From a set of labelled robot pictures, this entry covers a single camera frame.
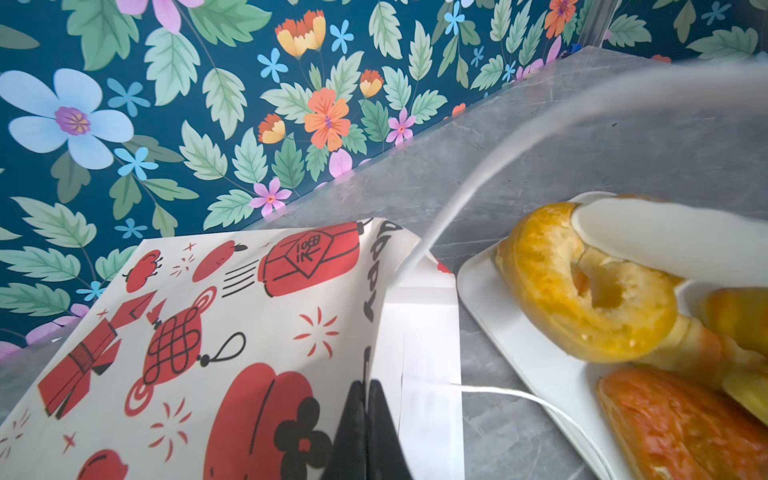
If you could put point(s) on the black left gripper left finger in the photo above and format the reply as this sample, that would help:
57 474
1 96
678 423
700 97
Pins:
349 457

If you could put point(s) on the golden ring fake doughnut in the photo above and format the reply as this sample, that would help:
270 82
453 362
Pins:
593 306

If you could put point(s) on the red printed white paper bag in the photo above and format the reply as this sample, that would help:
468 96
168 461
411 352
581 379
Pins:
230 356

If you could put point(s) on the orange brown fake croissant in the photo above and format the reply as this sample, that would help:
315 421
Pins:
671 428

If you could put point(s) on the long spiral fake bread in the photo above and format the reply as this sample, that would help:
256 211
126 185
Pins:
694 352

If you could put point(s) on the steel tongs with white tips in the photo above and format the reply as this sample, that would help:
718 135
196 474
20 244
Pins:
700 244

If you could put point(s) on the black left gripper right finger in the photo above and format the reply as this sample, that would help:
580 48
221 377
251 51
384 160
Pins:
385 458

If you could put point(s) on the round yellow striped fake bun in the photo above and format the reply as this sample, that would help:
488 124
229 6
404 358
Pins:
738 313

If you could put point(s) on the white plastic tray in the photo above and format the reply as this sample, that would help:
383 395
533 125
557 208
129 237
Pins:
548 371

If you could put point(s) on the aluminium frame post right rear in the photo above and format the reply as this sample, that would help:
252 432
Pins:
599 16

